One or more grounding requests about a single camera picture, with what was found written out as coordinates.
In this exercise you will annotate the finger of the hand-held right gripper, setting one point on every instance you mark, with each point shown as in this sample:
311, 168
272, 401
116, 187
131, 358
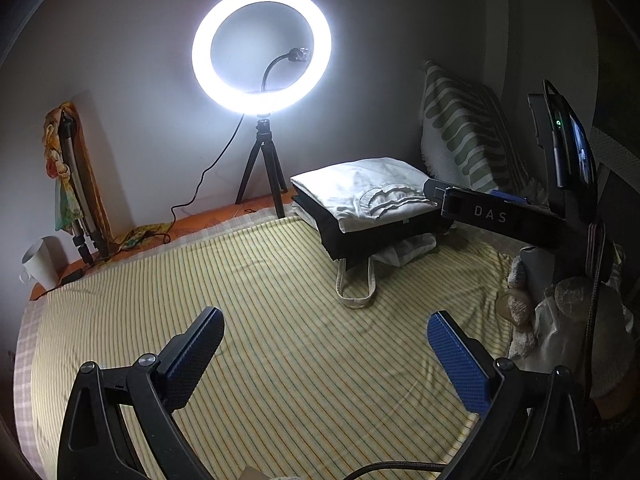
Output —
432, 187
500, 220

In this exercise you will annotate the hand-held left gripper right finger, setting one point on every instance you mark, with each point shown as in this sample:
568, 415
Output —
455, 355

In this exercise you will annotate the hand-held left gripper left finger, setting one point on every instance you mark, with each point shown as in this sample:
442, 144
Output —
200, 340

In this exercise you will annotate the white t-shirt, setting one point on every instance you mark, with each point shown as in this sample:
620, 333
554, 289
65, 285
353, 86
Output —
360, 185

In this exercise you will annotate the black t-shirt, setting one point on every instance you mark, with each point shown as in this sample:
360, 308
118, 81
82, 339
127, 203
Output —
350, 245

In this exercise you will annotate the white tote bag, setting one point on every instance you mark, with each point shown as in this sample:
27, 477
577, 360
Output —
410, 250

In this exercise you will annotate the green striped pillow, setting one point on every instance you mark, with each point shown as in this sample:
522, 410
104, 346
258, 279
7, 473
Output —
460, 125

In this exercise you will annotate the beige plush toy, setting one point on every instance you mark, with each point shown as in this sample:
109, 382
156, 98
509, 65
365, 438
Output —
517, 300

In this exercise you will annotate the yellow striped bed sheet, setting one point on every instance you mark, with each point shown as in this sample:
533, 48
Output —
280, 310

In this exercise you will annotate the white cloth bundle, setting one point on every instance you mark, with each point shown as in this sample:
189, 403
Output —
565, 310

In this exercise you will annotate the orange floral bed sheet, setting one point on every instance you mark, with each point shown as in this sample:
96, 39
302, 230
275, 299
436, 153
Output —
210, 215

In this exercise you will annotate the black mini tripod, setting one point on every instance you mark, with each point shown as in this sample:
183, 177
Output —
260, 160

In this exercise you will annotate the white cup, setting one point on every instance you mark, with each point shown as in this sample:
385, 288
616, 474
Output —
40, 262

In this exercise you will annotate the plaid blanket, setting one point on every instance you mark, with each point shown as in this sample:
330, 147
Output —
22, 385

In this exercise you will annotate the black gooseneck phone holder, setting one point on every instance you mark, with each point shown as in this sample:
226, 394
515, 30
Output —
270, 72

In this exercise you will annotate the folded black light stand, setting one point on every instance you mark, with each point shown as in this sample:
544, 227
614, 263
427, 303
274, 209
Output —
75, 185

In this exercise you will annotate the floral yellow cloth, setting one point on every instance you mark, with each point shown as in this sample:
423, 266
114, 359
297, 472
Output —
55, 160

